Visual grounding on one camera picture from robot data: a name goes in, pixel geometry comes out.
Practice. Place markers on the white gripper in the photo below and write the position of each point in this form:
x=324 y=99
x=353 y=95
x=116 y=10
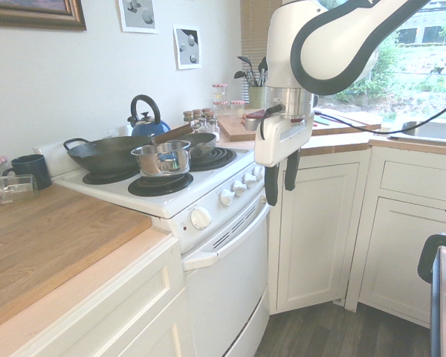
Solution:
x=275 y=143

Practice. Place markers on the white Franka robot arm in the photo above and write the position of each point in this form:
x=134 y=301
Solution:
x=319 y=48

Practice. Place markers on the large white oven knob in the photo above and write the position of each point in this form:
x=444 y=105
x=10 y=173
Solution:
x=200 y=218

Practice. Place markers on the small white burner knob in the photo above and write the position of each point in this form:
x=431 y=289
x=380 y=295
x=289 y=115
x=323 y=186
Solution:
x=258 y=172
x=250 y=180
x=227 y=197
x=239 y=188

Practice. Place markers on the round metal tin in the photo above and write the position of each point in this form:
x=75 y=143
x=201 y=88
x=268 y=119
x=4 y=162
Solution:
x=251 y=123

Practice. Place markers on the white corner cabinet door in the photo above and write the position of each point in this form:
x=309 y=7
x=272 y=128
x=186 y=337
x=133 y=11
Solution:
x=312 y=238

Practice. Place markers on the wooden cutting board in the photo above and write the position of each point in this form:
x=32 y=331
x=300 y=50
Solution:
x=238 y=128

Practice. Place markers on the black coil burner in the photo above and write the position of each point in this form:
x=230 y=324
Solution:
x=160 y=184
x=104 y=178
x=217 y=158

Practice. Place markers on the short jar with checkered lid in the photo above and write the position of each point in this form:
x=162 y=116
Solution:
x=237 y=108
x=219 y=108

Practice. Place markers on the green utensil crock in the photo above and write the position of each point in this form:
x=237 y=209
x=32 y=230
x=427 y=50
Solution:
x=257 y=97

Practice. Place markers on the cork-topped spice jars cluster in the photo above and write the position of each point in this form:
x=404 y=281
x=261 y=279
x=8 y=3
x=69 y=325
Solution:
x=202 y=121

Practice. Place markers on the tall jar with checkered lid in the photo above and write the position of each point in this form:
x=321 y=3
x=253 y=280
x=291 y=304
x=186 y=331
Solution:
x=219 y=93

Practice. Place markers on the black kitchen utensils bunch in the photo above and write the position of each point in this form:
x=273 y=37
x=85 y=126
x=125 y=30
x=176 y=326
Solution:
x=253 y=74

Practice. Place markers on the white electric stove body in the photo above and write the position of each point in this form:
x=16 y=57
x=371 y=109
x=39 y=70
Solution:
x=171 y=201

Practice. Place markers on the shiny steel saucepan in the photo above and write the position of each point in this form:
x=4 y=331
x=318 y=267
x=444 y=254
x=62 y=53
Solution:
x=163 y=160

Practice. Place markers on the white sink cabinet door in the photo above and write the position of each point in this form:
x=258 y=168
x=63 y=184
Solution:
x=394 y=260

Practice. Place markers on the white cabinet drawer front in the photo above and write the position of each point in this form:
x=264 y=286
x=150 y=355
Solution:
x=420 y=178

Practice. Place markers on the wooden window blinds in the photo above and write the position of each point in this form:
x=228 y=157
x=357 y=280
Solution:
x=254 y=33

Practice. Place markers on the stainless steel sink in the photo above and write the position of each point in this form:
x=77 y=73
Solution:
x=427 y=130

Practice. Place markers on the small grey shapes print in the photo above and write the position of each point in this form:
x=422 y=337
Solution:
x=187 y=46

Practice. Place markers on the white base cabinet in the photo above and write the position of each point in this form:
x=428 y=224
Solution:
x=115 y=308

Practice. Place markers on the large grey shapes print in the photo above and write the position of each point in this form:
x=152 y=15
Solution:
x=138 y=16

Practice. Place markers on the large wooden countertop board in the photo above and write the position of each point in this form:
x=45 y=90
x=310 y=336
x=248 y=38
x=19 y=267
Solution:
x=52 y=238

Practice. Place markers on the dark blue mug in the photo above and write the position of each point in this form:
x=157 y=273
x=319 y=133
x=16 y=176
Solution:
x=29 y=169

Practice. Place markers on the clear glass jar without lid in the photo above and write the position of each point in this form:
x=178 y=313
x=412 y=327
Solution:
x=13 y=187

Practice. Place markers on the gold framed painting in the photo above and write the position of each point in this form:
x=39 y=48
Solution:
x=33 y=15

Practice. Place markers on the black cart frame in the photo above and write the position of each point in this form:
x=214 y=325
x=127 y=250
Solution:
x=436 y=297

